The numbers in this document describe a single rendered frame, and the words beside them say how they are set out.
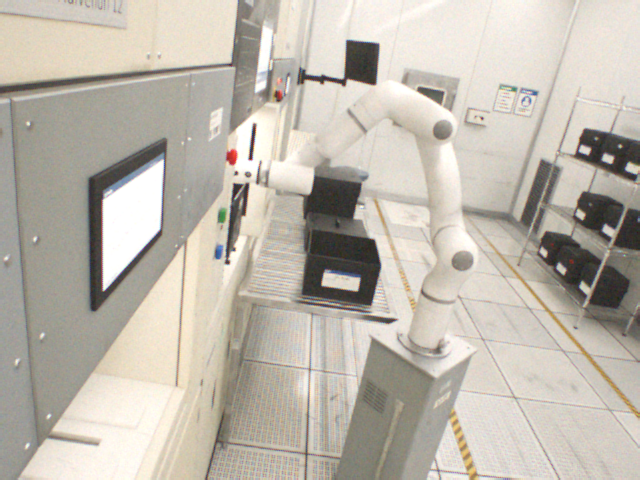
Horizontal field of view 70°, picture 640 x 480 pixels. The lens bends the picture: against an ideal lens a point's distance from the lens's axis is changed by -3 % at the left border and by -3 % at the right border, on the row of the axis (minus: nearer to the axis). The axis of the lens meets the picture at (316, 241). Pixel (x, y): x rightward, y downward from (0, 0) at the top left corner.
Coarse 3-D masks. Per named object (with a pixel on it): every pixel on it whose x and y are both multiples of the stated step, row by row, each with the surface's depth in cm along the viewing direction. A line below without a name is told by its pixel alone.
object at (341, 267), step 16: (320, 240) 198; (336, 240) 198; (352, 240) 198; (368, 240) 198; (320, 256) 171; (336, 256) 201; (352, 256) 200; (368, 256) 200; (304, 272) 179; (320, 272) 174; (336, 272) 173; (352, 272) 173; (368, 272) 173; (304, 288) 176; (320, 288) 176; (336, 288) 176; (352, 288) 176; (368, 288) 176; (368, 304) 178
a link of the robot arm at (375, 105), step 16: (368, 96) 129; (384, 96) 128; (400, 96) 128; (416, 96) 127; (352, 112) 131; (368, 112) 129; (384, 112) 130; (400, 112) 129; (416, 112) 126; (432, 112) 124; (448, 112) 124; (368, 128) 132; (416, 128) 126; (432, 128) 124; (448, 128) 123
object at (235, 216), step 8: (240, 184) 153; (240, 192) 145; (232, 200) 154; (240, 200) 148; (232, 208) 134; (240, 208) 151; (232, 216) 135; (240, 216) 154; (232, 224) 138; (240, 224) 157; (232, 232) 141; (232, 240) 143; (232, 248) 146
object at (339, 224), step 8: (312, 216) 233; (320, 216) 235; (328, 216) 237; (336, 216) 230; (312, 224) 222; (320, 224) 224; (328, 224) 226; (336, 224) 225; (344, 224) 230; (352, 224) 232; (360, 224) 234; (304, 232) 236; (344, 232) 219; (352, 232) 221; (360, 232) 223; (304, 240) 228; (304, 248) 218
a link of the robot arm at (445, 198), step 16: (432, 144) 138; (448, 144) 139; (432, 160) 137; (448, 160) 136; (432, 176) 136; (448, 176) 135; (432, 192) 139; (448, 192) 137; (432, 208) 143; (448, 208) 140; (432, 224) 150; (448, 224) 148; (432, 240) 151
